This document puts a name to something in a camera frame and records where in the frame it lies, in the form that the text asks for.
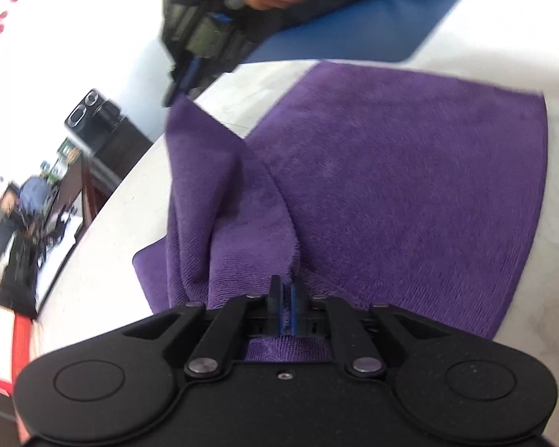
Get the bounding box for black speaker box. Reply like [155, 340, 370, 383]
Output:
[64, 88, 152, 182]

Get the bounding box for purple towel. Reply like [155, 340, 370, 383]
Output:
[133, 60, 548, 364]

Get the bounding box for flat black printer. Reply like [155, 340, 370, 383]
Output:
[0, 233, 45, 317]

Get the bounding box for blue bag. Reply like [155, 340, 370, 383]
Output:
[19, 174, 59, 215]

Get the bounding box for green tea box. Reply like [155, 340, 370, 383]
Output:
[56, 139, 82, 161]

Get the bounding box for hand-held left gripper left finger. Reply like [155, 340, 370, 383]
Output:
[121, 276, 282, 380]

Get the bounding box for dark wooden desk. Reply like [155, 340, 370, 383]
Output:
[37, 149, 122, 252]

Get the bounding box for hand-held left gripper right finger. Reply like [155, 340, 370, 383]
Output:
[289, 279, 441, 378]

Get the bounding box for blue desk mat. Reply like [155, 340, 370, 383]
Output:
[242, 0, 487, 63]

